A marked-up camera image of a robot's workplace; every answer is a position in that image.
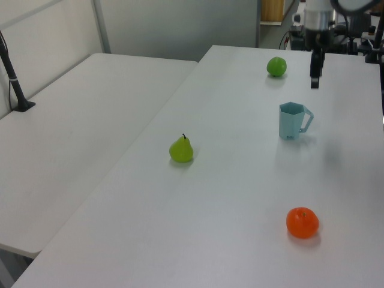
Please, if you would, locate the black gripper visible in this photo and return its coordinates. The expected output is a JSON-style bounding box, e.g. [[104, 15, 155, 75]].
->
[[304, 28, 334, 89]]

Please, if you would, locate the light blue hexagonal mug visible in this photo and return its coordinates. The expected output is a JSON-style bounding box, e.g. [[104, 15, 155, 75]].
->
[[278, 101, 315, 141]]

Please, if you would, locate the black electronic equipment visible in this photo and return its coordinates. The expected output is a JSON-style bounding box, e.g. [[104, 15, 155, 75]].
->
[[281, 25, 365, 55]]

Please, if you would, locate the green toy apple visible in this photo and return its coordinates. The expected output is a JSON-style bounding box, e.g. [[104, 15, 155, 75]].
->
[[266, 56, 287, 77]]

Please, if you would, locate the black clamp stand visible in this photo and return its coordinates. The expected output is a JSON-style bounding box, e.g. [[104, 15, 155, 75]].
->
[[364, 17, 384, 64]]

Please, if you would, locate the brown wooden board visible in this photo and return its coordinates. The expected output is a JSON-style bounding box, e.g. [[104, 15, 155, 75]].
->
[[260, 0, 286, 25]]

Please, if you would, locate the grey partition panel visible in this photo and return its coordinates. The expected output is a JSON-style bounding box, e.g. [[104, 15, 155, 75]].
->
[[97, 0, 261, 62]]

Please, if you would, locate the orange toy tangerine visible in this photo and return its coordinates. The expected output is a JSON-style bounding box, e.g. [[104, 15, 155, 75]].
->
[[286, 206, 320, 239]]

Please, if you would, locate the green toy pear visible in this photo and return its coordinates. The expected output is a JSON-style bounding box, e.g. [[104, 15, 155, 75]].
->
[[169, 133, 194, 164]]

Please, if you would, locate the white partition frame post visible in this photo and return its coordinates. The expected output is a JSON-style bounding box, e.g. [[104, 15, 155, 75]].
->
[[91, 0, 112, 55]]

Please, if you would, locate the black camera stand pole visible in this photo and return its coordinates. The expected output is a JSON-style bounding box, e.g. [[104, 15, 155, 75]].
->
[[0, 29, 36, 113]]

